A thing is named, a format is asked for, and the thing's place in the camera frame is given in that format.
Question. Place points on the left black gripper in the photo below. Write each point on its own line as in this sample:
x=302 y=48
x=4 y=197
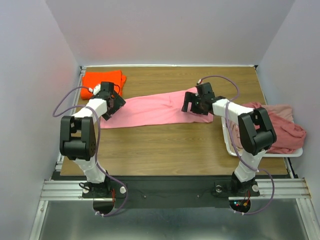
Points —
x=119 y=102

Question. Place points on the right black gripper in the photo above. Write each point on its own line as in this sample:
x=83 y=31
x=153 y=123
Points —
x=188 y=102

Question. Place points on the pink t shirt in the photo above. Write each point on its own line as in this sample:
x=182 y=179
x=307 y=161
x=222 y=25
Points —
x=156 y=109

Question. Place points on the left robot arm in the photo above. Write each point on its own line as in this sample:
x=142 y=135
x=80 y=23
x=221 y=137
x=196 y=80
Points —
x=78 y=140

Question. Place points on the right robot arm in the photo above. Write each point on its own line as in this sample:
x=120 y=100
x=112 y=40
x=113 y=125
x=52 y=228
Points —
x=255 y=129

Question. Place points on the folded orange t shirt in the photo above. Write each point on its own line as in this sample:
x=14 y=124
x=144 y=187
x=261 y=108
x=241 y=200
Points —
x=91 y=79

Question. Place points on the pale mauve t shirt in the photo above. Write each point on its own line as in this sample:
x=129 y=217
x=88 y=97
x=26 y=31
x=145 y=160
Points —
x=280 y=115

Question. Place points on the dark rose t shirt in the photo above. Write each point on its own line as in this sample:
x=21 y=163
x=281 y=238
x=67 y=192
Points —
x=298 y=135

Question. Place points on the white plastic tray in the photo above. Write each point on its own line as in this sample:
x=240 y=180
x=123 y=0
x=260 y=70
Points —
x=230 y=149

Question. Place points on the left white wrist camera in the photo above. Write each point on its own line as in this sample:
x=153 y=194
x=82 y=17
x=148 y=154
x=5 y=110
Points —
x=95 y=90

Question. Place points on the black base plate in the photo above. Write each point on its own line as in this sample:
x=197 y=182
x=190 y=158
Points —
x=165 y=192

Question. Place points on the aluminium frame rail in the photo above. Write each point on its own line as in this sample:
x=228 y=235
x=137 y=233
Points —
x=182 y=157

